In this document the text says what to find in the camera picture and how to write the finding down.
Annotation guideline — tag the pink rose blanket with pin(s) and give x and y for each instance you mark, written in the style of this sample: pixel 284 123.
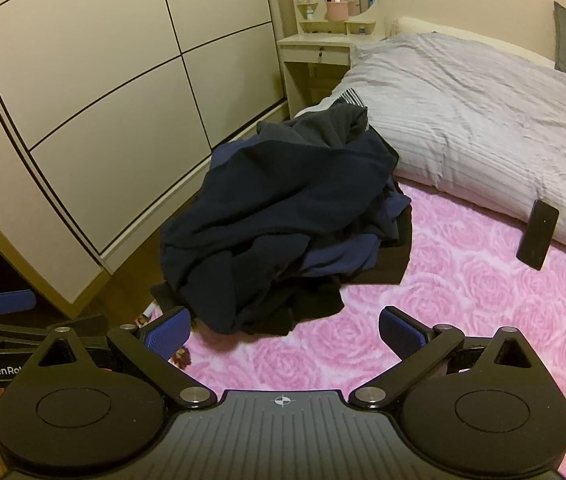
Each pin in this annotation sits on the pink rose blanket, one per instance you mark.
pixel 462 270

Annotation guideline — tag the white sliding wardrobe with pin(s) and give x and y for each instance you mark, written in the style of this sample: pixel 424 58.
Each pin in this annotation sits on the white sliding wardrobe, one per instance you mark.
pixel 109 113

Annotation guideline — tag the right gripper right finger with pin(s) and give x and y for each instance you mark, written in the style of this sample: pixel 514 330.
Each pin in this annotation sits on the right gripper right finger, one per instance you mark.
pixel 421 350

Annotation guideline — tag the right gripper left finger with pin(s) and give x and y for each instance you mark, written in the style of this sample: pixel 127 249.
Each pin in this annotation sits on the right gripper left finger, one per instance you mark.
pixel 146 352

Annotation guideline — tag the grey striped duvet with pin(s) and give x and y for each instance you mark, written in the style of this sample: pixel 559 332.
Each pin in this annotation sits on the grey striped duvet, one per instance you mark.
pixel 475 122

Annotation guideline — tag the white dressing table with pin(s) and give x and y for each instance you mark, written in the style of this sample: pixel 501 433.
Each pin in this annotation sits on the white dressing table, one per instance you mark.
pixel 317 56

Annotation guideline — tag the pile of dark clothes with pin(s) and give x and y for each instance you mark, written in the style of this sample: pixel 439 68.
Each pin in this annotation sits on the pile of dark clothes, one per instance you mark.
pixel 285 218

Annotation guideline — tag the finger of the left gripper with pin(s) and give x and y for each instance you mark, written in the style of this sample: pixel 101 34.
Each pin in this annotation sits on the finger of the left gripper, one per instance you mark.
pixel 19 301

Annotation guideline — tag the pink tissue box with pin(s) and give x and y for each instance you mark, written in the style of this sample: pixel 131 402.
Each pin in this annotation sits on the pink tissue box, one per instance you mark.
pixel 337 10

